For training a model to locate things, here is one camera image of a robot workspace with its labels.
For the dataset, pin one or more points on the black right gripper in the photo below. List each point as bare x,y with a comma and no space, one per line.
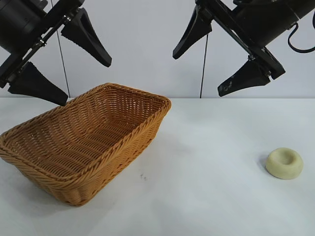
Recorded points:
265,22

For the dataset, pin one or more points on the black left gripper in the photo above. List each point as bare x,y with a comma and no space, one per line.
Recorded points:
22,24

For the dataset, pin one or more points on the brown woven wicker basket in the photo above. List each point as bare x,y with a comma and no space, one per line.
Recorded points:
81,137

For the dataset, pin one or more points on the pale yellow egg yolk pastry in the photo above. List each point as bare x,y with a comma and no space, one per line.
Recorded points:
292,169

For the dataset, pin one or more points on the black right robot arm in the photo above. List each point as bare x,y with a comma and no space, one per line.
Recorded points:
307,3

